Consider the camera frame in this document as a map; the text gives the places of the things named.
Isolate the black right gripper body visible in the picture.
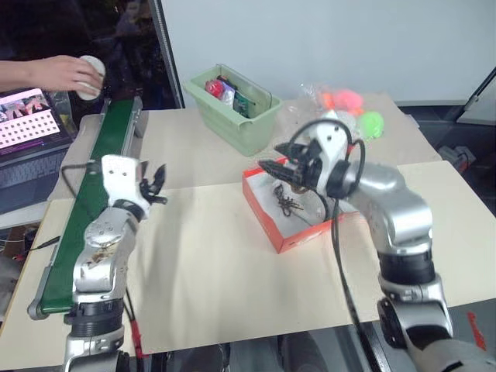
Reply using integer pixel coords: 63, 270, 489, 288
293, 140, 325, 193

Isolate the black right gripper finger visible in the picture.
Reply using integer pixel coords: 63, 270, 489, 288
274, 141, 308, 158
258, 159, 300, 183

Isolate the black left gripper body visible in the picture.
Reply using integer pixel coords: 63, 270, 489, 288
137, 160, 160, 205

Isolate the white round object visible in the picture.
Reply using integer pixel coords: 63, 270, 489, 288
76, 54, 107, 102

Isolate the orange shoebox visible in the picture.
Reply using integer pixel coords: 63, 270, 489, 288
241, 156, 362, 255

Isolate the person's bare hand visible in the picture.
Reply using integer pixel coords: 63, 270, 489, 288
23, 54, 105, 94

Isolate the white shoe with dark laces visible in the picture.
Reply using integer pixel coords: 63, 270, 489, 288
250, 170, 352, 233

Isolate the clear plastic bag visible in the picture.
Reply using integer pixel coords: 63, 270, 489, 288
284, 80, 388, 146

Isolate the light green plastic bin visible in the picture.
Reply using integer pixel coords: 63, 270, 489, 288
182, 63, 284, 158

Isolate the green conveyor belt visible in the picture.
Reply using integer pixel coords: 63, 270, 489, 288
26, 95, 150, 321

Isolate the orange fluffy ball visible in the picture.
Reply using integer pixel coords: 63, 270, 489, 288
319, 90, 339, 111

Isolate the dark green packet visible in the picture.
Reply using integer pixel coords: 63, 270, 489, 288
233, 91, 258, 119

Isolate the green fluffy ball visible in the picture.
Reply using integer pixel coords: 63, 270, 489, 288
356, 110, 386, 141

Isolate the pink fluffy ball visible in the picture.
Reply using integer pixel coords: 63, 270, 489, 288
332, 88, 366, 114

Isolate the large beige paper sheet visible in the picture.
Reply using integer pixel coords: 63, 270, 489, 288
0, 160, 496, 369

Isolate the purple and white packet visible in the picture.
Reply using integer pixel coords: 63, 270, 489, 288
219, 84, 238, 105

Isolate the red packet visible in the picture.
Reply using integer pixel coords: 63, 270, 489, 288
204, 78, 226, 98

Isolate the open laptop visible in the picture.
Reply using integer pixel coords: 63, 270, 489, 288
0, 87, 80, 215

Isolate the red and grey device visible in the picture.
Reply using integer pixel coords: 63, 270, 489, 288
439, 144, 478, 172

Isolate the grey metal bar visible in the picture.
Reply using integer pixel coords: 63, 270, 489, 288
455, 64, 496, 126

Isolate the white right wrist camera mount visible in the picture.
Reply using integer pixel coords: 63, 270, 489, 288
305, 117, 353, 184

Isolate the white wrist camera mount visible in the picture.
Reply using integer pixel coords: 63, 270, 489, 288
305, 117, 353, 184
101, 154, 151, 220

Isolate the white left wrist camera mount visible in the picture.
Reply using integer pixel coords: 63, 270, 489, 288
101, 154, 151, 220

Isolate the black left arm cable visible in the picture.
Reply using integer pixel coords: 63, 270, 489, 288
60, 161, 100, 199

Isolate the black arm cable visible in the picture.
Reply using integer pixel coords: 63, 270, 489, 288
60, 161, 100, 199
290, 117, 367, 326

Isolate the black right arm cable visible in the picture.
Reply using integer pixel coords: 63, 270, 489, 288
290, 117, 367, 326

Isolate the thin black cable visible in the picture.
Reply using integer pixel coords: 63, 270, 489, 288
25, 235, 62, 253

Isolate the aluminium frame post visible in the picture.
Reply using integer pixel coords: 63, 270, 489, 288
150, 0, 186, 110

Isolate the red and black cable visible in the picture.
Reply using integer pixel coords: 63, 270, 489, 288
122, 285, 150, 360

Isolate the red strap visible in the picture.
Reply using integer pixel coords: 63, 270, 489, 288
466, 308, 488, 353

